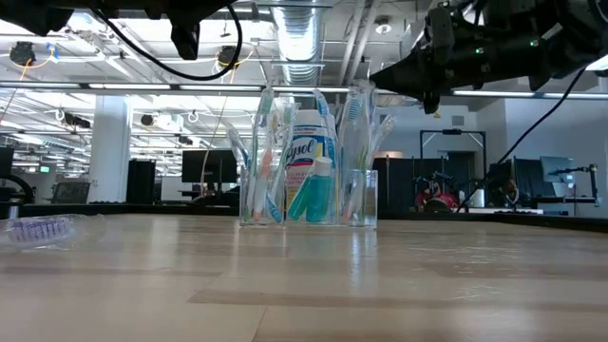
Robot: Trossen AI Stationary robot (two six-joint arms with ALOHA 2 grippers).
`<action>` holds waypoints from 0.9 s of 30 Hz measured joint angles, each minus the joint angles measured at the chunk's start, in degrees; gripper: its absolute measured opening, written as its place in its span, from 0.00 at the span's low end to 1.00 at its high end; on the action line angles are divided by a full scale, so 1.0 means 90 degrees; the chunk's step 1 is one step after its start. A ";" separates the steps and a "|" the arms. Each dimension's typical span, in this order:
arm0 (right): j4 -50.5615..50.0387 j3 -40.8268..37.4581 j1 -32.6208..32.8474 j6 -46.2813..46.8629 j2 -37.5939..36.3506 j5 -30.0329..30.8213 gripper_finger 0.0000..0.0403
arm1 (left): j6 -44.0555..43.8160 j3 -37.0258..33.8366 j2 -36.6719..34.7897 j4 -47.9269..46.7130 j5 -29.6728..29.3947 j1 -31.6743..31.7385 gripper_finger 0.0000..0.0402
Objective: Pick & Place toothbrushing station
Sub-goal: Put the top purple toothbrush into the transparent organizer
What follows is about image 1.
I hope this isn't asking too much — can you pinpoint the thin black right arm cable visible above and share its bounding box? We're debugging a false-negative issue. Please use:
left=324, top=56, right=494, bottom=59
left=456, top=67, right=586, bottom=214

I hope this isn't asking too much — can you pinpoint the black mesh office chair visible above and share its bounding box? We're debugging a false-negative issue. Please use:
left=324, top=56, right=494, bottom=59
left=50, top=181, right=91, bottom=205

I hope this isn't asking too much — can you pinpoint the black aluminium table frame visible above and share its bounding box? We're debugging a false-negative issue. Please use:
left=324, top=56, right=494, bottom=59
left=0, top=201, right=608, bottom=224

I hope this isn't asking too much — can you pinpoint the dark room divider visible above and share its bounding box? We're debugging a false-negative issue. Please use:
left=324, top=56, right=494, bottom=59
left=355, top=156, right=488, bottom=213

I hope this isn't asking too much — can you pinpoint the black ceiling camera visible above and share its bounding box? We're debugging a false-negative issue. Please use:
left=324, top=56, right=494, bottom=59
left=217, top=45, right=241, bottom=68
left=9, top=41, right=37, bottom=67

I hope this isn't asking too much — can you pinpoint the long linear ceiling light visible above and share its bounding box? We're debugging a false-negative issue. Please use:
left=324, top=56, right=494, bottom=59
left=0, top=80, right=608, bottom=100

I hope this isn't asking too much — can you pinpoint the black left camera cable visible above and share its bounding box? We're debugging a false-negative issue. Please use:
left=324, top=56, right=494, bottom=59
left=92, top=4, right=244, bottom=83

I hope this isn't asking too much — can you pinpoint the clear acrylic organizer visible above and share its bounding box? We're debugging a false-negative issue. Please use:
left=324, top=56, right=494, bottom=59
left=238, top=165, right=380, bottom=228

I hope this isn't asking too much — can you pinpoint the black tall cabinet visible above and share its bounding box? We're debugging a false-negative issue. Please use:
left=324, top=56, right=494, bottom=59
left=125, top=159, right=157, bottom=204

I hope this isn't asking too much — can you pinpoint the grey computer monitor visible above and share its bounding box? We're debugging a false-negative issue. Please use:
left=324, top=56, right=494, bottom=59
left=540, top=155, right=576, bottom=199

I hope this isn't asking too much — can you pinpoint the white yellow Lysol wipes canister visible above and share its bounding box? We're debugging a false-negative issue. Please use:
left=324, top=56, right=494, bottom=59
left=284, top=109, right=339, bottom=223

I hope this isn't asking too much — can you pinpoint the shiny foil air duct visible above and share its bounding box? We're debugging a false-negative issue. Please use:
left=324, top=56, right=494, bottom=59
left=271, top=5, right=325, bottom=87

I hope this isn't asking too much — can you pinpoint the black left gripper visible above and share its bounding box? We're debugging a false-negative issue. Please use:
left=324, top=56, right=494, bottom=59
left=142, top=0, right=229, bottom=62

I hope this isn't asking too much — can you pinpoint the black computer monitor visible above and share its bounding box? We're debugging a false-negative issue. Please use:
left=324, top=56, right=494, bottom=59
left=0, top=146, right=15, bottom=180
left=181, top=149, right=238, bottom=184

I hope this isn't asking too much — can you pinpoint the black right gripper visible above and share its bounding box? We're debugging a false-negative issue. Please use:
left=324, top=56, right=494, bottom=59
left=370, top=5, right=542, bottom=114

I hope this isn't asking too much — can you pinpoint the black boom stand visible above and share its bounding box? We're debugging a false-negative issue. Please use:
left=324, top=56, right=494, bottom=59
left=548, top=163, right=600, bottom=209

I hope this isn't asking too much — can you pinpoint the black gantry frame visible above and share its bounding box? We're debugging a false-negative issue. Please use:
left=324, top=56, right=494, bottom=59
left=419, top=127, right=487, bottom=213

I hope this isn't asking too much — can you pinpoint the white square pillar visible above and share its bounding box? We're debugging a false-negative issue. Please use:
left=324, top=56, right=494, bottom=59
left=88, top=94, right=133, bottom=204

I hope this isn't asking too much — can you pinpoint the person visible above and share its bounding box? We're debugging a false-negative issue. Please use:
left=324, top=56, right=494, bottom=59
left=417, top=178, right=460, bottom=213
left=498, top=178, right=522, bottom=205

